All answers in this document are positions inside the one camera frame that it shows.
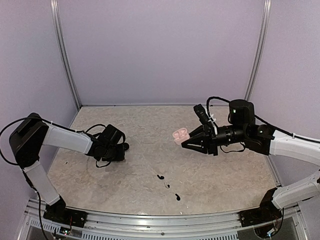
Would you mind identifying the right aluminium corner post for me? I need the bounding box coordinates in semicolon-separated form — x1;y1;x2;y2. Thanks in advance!
244;0;272;101

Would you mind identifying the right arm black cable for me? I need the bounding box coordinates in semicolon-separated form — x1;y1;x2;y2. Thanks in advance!
206;96;320;154

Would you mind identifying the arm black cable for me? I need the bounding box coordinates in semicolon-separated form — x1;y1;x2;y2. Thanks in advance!
0;117;116;169
206;96;320;154

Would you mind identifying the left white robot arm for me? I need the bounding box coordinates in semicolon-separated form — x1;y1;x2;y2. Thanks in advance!
8;113;130;223

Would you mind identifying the pink earbud charging case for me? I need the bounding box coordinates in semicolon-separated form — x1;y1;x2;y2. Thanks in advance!
172;128;190;145

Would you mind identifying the left aluminium corner post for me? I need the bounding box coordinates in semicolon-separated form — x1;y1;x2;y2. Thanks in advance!
50;0;82;111

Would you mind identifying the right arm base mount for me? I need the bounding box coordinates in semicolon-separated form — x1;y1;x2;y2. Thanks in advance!
239;207;282;228

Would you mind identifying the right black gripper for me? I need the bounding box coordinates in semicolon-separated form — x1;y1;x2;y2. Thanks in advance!
182;122;248;156

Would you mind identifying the black earbud lower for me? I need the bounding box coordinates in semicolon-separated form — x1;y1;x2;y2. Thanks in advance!
175;194;181;201

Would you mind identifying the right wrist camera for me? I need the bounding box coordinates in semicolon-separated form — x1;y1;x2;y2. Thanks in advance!
193;104;218;135

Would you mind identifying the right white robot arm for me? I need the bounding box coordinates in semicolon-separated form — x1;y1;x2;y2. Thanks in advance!
172;97;320;222

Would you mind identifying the aluminium corner post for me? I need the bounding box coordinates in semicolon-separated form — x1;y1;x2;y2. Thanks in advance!
50;0;82;111
244;0;272;101

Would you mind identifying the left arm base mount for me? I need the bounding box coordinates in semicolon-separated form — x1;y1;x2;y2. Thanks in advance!
43;208;88;228

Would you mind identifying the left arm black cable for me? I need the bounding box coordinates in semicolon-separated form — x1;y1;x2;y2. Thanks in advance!
0;117;116;169

